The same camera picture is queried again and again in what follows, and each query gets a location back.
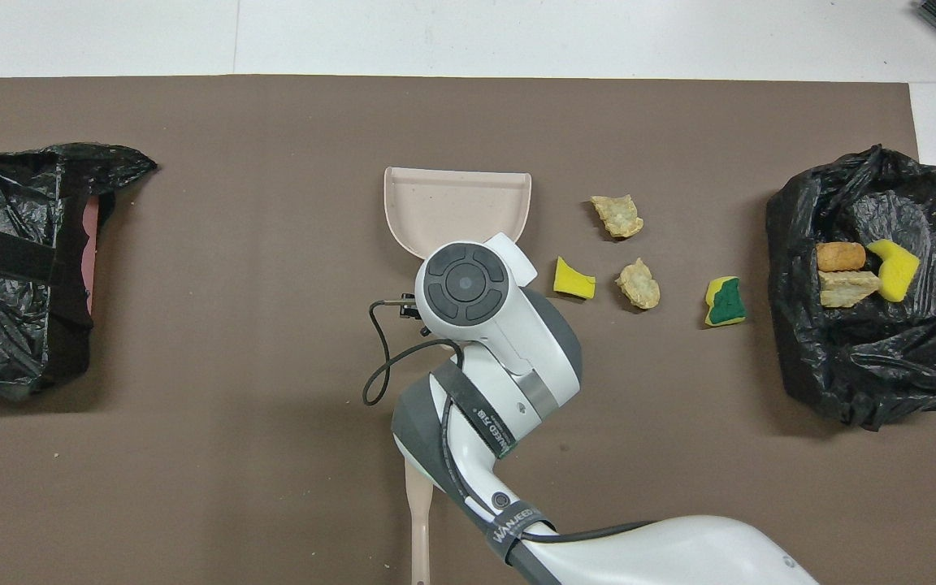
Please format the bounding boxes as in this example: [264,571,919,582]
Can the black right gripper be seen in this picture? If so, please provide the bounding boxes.
[400,292,429,337]

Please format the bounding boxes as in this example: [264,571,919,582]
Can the beige plastic dustpan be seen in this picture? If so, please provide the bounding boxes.
[383,167,532,261]

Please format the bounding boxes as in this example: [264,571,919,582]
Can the yellow sponge wedge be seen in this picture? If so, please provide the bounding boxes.
[552,256,597,300]

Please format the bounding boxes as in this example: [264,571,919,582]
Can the beige hand brush black bristles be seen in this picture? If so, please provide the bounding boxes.
[405,459,436,585]

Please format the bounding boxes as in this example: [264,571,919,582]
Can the pale beige sponge piece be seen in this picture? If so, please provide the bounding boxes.
[819,271,881,309]
[615,258,661,310]
[590,193,645,240]

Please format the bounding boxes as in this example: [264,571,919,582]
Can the green yellow sponge piece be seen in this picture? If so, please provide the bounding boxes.
[866,239,921,303]
[704,276,748,327]

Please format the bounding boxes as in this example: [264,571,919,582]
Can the brown sponge piece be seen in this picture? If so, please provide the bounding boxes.
[816,241,868,273]

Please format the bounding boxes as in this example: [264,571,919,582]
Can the black bag bin pink box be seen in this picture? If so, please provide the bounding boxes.
[0,143,158,401]

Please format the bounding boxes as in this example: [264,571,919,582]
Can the black bag lined bin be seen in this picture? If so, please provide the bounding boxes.
[765,145,936,430]

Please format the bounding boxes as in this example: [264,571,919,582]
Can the brown table mat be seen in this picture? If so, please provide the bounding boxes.
[0,76,936,585]

